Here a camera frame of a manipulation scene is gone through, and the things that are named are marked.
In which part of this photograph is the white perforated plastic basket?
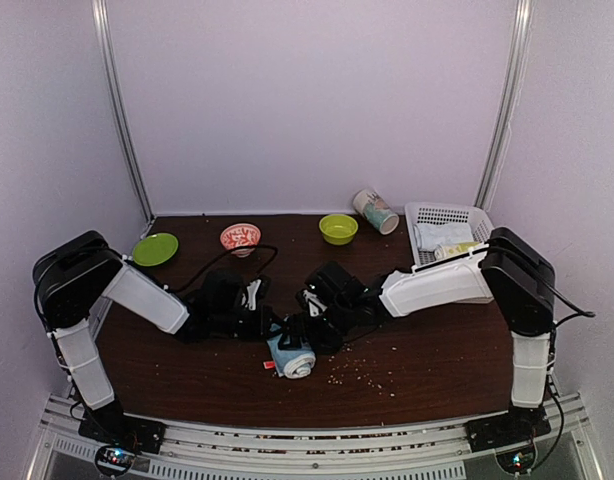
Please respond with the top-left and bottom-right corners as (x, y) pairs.
(405, 202), (493, 266)

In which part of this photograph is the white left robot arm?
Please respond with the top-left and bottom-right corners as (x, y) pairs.
(31, 230), (279, 444)

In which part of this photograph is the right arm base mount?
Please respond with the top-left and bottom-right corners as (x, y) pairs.
(465, 385), (552, 452)

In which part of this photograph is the green plastic plate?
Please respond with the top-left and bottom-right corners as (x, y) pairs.
(132, 232), (179, 267)

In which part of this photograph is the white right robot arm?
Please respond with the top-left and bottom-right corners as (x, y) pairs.
(274, 227), (556, 442)

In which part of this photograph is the rolled green yellow towel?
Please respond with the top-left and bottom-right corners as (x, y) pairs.
(434, 242), (480, 261)

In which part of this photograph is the red patterned ceramic bowl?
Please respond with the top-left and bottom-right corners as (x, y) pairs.
(220, 223), (261, 258)

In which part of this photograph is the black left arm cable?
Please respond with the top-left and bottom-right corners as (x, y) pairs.
(161, 244), (281, 294)

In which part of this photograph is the front aluminium rail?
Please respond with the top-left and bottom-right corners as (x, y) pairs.
(22, 394), (611, 479)

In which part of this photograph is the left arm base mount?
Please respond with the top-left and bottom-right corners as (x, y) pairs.
(78, 400), (166, 454)

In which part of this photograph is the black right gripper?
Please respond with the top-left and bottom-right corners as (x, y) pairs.
(277, 300), (355, 355)

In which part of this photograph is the left circuit board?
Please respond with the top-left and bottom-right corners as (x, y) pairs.
(94, 445), (136, 478)

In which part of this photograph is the tall illustrated ceramic cup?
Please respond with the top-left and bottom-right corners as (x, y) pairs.
(352, 189), (399, 235)

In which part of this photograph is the blue mickey dotted towel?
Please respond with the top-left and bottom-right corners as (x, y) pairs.
(266, 335), (316, 380)

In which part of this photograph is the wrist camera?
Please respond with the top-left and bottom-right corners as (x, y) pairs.
(242, 276), (269, 311)
(296, 289), (327, 317)

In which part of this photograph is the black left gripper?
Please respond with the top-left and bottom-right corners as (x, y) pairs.
(212, 307), (285, 344)

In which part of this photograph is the light blue folded towel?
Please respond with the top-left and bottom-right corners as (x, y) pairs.
(414, 222), (474, 251)

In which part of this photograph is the green plastic bowl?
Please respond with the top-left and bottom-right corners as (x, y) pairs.
(318, 214), (358, 246)

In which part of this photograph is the aluminium frame post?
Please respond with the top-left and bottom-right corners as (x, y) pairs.
(475, 0), (534, 211)
(91, 0), (155, 224)

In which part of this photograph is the left aluminium frame post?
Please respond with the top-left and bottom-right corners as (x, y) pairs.
(91, 0), (155, 224)

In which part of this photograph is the right circuit board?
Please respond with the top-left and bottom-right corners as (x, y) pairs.
(496, 445), (537, 476)

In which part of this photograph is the right aluminium frame post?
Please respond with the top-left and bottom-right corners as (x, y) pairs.
(475, 0), (534, 211)

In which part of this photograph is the circuit board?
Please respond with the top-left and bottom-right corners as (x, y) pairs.
(496, 445), (537, 476)
(94, 445), (136, 478)

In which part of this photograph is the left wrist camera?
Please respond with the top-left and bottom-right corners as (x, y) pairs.
(242, 276), (269, 311)

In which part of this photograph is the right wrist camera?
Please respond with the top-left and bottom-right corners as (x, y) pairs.
(296, 289), (327, 317)

